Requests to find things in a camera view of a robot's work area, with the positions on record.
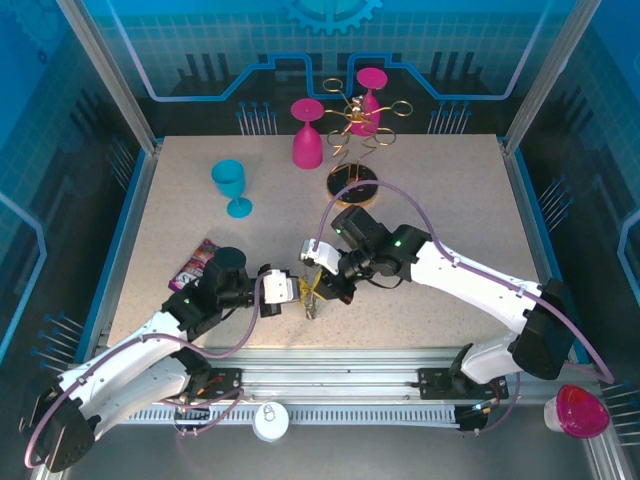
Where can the cyan plastic goblet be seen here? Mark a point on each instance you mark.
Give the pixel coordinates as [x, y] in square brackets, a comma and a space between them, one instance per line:
[229, 177]

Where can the white cup with pink lid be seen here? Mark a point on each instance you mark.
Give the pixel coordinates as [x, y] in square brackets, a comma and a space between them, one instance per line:
[580, 412]

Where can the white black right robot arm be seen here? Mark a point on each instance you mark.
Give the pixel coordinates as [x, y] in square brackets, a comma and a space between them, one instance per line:
[475, 285]

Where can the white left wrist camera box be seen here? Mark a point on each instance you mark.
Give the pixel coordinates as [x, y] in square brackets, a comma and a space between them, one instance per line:
[277, 287]

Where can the aluminium frame post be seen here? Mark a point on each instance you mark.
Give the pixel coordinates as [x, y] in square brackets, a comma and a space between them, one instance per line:
[107, 70]
[550, 75]

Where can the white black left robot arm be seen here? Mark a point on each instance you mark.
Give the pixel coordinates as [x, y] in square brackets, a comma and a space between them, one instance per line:
[130, 365]

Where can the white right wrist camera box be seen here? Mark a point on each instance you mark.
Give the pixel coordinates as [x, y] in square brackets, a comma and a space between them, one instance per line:
[322, 256]

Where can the purple snack packet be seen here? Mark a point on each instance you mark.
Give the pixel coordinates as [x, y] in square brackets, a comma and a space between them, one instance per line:
[196, 261]

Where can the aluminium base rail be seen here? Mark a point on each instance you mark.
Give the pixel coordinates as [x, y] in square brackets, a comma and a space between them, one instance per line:
[330, 377]

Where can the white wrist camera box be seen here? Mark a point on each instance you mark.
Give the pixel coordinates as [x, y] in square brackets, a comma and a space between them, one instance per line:
[277, 287]
[322, 256]

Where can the white round lid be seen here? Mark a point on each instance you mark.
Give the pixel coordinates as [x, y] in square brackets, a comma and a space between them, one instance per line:
[272, 425]

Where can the pink plastic goblet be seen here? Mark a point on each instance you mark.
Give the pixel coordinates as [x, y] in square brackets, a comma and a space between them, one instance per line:
[371, 78]
[306, 147]

